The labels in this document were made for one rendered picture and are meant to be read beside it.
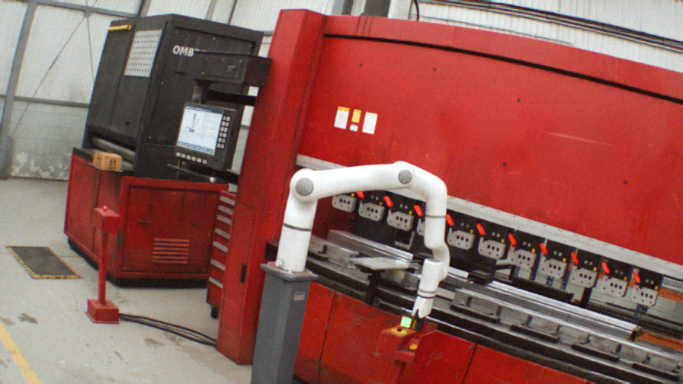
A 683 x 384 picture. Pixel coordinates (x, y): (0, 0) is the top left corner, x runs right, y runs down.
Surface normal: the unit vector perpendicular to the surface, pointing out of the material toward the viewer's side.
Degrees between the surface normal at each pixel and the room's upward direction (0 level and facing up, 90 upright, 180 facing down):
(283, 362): 90
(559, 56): 90
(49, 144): 90
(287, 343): 90
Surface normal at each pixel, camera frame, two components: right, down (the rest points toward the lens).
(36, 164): 0.74, 0.22
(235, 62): -0.49, 0.00
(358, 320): -0.69, -0.06
